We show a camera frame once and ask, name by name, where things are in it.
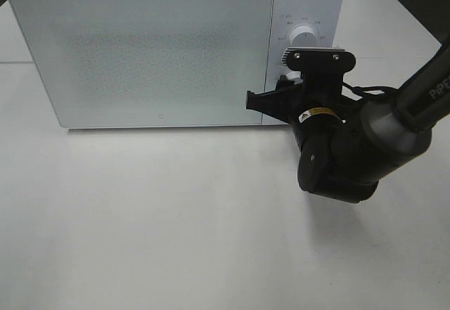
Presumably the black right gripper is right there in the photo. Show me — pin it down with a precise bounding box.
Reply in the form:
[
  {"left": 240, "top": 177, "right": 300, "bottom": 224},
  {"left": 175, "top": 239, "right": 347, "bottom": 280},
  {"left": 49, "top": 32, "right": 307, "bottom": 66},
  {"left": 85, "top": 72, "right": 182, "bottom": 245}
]
[{"left": 245, "top": 71, "right": 348, "bottom": 124}]

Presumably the white microwave knob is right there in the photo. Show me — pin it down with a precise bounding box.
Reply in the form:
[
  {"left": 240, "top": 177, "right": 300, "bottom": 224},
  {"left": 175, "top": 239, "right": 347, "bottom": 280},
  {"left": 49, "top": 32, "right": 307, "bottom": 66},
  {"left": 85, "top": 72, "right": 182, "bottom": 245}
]
[
  {"left": 285, "top": 71, "right": 302, "bottom": 82},
  {"left": 288, "top": 22, "right": 319, "bottom": 47}
]

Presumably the white microwave door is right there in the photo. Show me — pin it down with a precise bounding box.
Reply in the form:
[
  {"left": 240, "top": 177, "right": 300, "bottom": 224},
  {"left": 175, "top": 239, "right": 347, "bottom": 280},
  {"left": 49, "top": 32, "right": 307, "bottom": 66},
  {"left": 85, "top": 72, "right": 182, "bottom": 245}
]
[{"left": 11, "top": 0, "right": 271, "bottom": 128}]

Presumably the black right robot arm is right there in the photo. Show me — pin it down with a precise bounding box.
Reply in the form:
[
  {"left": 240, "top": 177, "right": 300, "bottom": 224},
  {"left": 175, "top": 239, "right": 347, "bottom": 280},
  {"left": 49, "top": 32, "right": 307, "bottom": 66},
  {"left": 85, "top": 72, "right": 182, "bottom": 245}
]
[{"left": 246, "top": 42, "right": 449, "bottom": 203}]

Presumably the white microwave oven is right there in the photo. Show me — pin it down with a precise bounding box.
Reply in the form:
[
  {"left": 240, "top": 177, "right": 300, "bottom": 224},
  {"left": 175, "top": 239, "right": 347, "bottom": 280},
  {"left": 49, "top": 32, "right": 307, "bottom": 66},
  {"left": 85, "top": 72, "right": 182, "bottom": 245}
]
[{"left": 8, "top": 0, "right": 342, "bottom": 129}]

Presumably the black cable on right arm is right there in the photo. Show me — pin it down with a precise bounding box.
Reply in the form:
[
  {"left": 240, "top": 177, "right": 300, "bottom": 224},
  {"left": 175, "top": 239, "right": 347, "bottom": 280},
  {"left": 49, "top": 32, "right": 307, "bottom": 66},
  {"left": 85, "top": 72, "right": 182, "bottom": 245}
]
[{"left": 340, "top": 81, "right": 398, "bottom": 104}]

